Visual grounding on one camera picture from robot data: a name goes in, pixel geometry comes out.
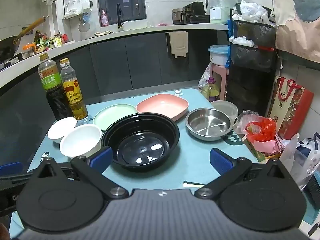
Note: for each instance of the black plastic bowl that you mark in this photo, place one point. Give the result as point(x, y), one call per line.
point(141, 142)

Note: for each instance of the pink soap bottle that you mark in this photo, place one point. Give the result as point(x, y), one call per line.
point(104, 18)

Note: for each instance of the red plastic bag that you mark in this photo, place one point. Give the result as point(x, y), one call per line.
point(262, 135)

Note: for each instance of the blue tablecloth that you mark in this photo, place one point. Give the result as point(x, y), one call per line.
point(190, 160)

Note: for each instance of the beige hanging bin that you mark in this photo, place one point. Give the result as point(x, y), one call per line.
point(177, 43)

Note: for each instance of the clear plastic container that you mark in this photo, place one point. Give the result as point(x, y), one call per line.
point(226, 107)

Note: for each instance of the small white bowl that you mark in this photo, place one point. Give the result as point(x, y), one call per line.
point(61, 128)

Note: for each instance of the dark vinegar bottle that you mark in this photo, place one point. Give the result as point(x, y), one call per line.
point(52, 84)

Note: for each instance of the black air fryer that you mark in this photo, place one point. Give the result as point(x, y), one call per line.
point(194, 13)

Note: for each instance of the white plastic bag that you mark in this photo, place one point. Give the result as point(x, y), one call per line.
point(301, 158)

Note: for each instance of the black wok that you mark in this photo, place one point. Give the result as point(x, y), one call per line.
point(9, 45)

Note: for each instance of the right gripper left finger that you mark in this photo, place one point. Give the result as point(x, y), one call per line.
point(90, 170)

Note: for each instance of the person's hand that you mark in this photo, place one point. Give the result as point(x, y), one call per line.
point(4, 234)

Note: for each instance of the pink square dish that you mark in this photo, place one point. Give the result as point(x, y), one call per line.
point(168, 105)

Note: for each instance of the green plate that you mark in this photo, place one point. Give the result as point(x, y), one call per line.
point(108, 116)

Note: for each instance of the large oil jug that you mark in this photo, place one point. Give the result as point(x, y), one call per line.
point(210, 91)

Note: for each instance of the yellow oil bottle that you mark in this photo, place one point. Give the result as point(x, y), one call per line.
point(72, 89)

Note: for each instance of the stainless steel bowl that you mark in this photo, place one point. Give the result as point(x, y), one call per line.
point(208, 124)

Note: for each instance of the black mesh rack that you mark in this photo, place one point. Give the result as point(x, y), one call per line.
point(252, 63)

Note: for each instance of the white blue lidded pot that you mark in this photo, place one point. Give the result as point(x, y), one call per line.
point(219, 54)

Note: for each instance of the red gift bag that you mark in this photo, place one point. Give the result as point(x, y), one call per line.
point(289, 106)

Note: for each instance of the white ribbed bowl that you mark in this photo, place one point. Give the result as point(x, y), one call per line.
point(82, 140)

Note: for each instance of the black faucet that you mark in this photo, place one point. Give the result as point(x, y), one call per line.
point(119, 15)

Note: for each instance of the pink plastic stool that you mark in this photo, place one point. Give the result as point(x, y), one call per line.
point(222, 72)

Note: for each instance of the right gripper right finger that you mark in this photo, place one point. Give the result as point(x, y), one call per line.
point(231, 171)

